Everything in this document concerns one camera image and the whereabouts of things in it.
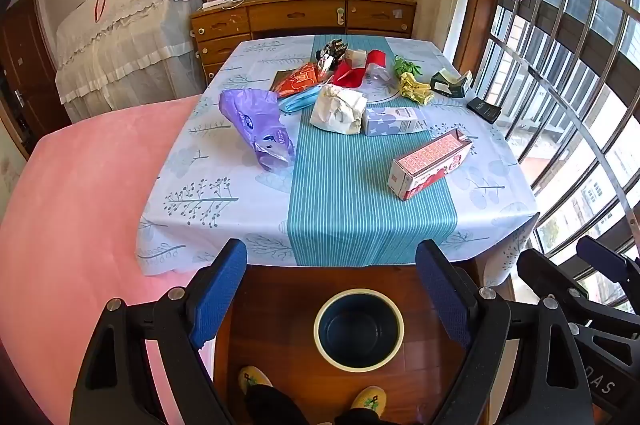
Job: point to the pink bed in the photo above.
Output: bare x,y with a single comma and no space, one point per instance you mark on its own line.
75,230

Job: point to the white blue carton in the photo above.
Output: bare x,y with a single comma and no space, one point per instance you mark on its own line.
395,121

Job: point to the wooden desk with drawers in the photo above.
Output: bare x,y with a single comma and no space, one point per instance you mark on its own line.
295,12

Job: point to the yellow crumpled paper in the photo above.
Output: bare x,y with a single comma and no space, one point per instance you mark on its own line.
415,89

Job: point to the yellow knit slipper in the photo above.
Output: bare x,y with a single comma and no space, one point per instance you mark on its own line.
369,399
252,380

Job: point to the window with metal grille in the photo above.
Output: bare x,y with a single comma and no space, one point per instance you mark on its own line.
550,30

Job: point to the person's left leg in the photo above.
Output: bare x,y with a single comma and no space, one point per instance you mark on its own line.
272,407

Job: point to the orange snack packet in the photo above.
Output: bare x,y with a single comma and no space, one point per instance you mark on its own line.
297,80

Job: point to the dark green box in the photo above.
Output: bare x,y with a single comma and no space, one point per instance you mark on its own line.
450,85

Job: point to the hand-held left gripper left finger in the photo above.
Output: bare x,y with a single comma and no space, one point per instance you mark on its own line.
220,290

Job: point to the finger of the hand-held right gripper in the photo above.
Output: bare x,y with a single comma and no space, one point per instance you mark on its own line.
600,255
540,270

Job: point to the lace covered piano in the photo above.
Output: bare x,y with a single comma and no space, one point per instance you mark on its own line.
130,30

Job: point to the black flat box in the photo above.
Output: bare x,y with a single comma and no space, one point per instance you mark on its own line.
484,110

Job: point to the small white box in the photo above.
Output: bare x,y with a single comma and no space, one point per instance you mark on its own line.
356,57

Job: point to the purple plastic bag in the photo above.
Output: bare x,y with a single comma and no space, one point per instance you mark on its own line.
250,120

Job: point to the white power strip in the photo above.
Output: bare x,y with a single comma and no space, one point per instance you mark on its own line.
215,4

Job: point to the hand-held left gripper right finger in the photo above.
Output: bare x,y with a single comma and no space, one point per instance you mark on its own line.
445,290

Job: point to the white paper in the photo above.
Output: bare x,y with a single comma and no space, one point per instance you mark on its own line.
335,110

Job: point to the red ribbon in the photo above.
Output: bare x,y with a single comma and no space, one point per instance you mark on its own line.
101,2

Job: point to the red paper sheet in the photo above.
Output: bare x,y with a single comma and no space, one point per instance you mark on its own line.
347,75

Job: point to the leaf print tablecloth teal stripe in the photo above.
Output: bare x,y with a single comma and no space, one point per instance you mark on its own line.
225,185

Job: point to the dark blue cream-rimmed bin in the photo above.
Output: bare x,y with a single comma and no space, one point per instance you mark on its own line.
357,330

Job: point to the white drawer hook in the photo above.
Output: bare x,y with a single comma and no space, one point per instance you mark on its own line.
340,16

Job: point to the brown wooden door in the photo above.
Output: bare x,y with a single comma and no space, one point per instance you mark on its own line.
25,55

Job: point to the blue face mask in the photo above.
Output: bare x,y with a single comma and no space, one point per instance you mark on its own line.
300,101

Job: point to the pink red carton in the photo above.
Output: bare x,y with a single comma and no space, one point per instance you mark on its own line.
430,160

